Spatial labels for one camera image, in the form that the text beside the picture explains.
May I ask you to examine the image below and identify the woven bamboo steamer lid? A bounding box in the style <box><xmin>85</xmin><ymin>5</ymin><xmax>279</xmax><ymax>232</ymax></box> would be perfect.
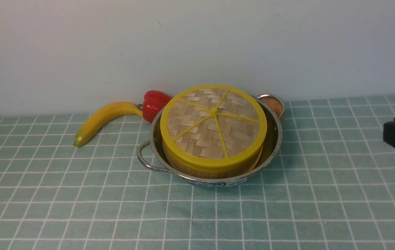
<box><xmin>160</xmin><ymin>84</ymin><xmax>268</xmax><ymax>168</ymax></box>

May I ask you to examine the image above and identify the stainless steel pot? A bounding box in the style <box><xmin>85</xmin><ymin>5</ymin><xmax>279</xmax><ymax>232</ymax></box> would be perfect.
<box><xmin>136</xmin><ymin>94</ymin><xmax>285</xmax><ymax>188</ymax></box>

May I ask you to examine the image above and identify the orange fruit behind pot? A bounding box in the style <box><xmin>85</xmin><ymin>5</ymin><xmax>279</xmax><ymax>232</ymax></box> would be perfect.
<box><xmin>261</xmin><ymin>96</ymin><xmax>284</xmax><ymax>118</ymax></box>

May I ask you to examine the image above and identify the red bell pepper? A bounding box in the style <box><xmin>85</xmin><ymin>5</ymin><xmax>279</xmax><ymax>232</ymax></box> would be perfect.
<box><xmin>142</xmin><ymin>90</ymin><xmax>172</xmax><ymax>123</ymax></box>

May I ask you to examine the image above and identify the yellow banana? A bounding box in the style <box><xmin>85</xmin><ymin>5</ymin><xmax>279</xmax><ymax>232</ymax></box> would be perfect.
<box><xmin>73</xmin><ymin>102</ymin><xmax>143</xmax><ymax>147</ymax></box>

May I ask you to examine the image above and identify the bamboo steamer basket yellow rim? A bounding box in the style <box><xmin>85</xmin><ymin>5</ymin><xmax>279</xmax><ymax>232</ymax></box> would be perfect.
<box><xmin>164</xmin><ymin>147</ymin><xmax>263</xmax><ymax>179</ymax></box>

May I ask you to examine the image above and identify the green checkered tablecloth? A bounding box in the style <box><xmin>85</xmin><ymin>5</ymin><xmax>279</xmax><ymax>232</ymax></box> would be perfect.
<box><xmin>0</xmin><ymin>95</ymin><xmax>395</xmax><ymax>250</ymax></box>

